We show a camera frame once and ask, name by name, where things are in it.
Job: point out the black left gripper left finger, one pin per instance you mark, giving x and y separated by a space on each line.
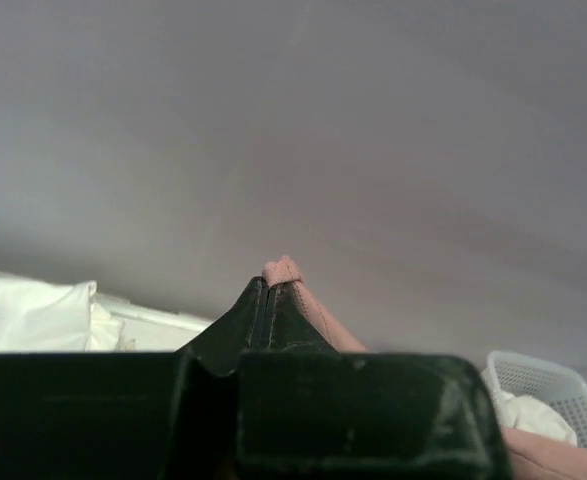
164 415

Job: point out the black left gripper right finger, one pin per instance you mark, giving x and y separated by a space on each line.
307 411

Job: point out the pink t shirt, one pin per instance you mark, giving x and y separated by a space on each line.
532 456

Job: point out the white folded t shirt stack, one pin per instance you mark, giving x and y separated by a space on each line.
38 316

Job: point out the white crumpled t shirt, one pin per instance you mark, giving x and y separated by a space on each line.
518 408

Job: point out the white plastic basket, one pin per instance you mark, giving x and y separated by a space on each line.
565 392

